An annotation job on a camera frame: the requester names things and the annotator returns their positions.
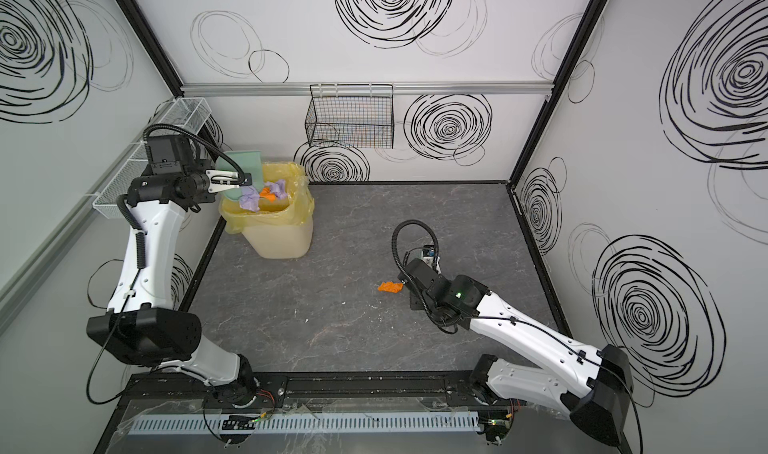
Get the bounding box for black wire basket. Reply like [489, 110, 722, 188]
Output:
[304, 94, 395, 149]

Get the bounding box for aluminium wall rail left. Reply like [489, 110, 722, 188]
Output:
[1, 100, 158, 332]

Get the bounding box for green dustpan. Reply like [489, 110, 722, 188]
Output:
[215, 150, 264, 201]

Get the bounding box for purple paper ball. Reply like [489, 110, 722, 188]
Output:
[264, 179, 289, 202]

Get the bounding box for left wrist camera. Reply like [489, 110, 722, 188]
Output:
[205, 170, 252, 194]

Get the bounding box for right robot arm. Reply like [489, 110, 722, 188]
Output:
[390, 219, 637, 453]

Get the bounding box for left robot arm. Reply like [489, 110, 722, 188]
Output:
[86, 123, 260, 408]

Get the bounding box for white slotted cable duct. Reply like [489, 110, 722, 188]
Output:
[127, 412, 481, 436]

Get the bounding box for cream trash bin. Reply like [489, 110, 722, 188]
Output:
[241, 213, 314, 260]

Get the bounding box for aluminium wall rail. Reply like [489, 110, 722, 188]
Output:
[1, 100, 158, 332]
[181, 80, 554, 97]

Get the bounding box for aluminium wall rail back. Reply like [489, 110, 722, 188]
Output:
[181, 80, 554, 97]

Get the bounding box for orange paper scraps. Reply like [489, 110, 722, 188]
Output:
[259, 187, 278, 202]

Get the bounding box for black front rail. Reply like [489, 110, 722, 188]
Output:
[122, 369, 607, 404]

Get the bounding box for purple paper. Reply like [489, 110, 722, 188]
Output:
[238, 186, 261, 212]

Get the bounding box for white wire shelf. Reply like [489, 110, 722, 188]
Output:
[92, 98, 211, 220]

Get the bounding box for yellow plastic bin liner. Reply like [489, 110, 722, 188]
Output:
[218, 162, 315, 234]

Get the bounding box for orange paper scrap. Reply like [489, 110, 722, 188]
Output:
[378, 281, 404, 293]

